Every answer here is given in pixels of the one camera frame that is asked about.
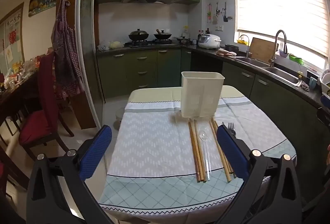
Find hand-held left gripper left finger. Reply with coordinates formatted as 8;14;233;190
26;125;119;224

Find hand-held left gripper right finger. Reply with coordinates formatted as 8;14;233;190
214;125;302;224

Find wooden chopstick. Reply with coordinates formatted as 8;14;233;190
209;120;230;183
212;119;233;181
191;120;204;183
193;120;207;182
188;121;201;183
214;119;236;178

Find clear plastic spoon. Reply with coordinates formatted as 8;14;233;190
198;130;214;181

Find white plastic utensil holder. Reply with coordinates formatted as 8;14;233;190
180;72;225;119

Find pale patterned tablecloth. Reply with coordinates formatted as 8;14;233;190
99;85;297;214

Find red cushioned chair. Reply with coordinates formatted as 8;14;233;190
18;51;74;155

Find steel double sink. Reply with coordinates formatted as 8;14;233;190
233;56;302;87

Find dark wooden dining table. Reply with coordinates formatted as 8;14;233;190
0;72;42;127

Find dark kitchen countertop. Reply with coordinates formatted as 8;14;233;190
97;42;330;111

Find checked apron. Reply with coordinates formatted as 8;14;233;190
52;0;85;97

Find small steel faucet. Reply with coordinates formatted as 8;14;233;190
238;35;251;58

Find plastic bags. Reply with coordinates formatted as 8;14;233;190
97;41;124;51

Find wooden cutting board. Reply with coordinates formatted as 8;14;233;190
249;37;279;63

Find clutter of packets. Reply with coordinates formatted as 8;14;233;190
0;54;56;92

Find tall steel faucet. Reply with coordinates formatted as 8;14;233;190
269;30;288;67

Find green container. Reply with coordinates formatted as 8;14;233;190
288;53;303;64

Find white rice cooker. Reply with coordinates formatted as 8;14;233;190
198;35;222;49

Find dish rack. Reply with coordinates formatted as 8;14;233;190
320;69;330;97

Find black gas stove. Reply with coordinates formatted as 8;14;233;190
125;40;179;48

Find black wok with lid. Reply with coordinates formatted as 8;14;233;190
128;29;149;42

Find framed bulletin board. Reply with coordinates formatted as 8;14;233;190
0;2;25;75

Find white window blind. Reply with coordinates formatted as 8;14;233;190
232;0;330;58

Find white sliding door frame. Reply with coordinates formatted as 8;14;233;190
77;0;106;129

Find black wok with wooden handle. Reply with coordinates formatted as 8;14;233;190
154;29;173;40

